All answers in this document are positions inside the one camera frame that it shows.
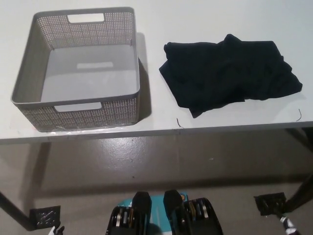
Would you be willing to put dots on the black floor tape patch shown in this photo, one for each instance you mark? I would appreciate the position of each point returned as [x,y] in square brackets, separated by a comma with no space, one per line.
[45,218]
[269,203]

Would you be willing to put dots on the thin dark thread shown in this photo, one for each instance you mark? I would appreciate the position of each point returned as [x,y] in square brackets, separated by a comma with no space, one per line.
[180,125]
[300,114]

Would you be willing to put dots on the grey perforated plastic basket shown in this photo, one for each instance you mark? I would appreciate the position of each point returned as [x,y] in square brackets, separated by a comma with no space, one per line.
[80,115]

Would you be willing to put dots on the black table leg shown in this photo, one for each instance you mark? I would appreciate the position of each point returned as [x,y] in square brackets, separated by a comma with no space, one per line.
[302,198]
[14,208]

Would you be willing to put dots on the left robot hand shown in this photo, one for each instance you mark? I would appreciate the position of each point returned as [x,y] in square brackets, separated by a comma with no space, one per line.
[57,230]

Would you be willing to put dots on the black t-shirt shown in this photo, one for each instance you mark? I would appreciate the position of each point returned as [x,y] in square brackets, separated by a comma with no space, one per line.
[220,73]

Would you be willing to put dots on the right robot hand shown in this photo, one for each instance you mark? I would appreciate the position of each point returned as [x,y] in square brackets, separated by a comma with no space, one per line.
[290,227]

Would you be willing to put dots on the clear tape strip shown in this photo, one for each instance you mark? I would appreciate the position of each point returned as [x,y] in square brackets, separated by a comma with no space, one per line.
[61,129]

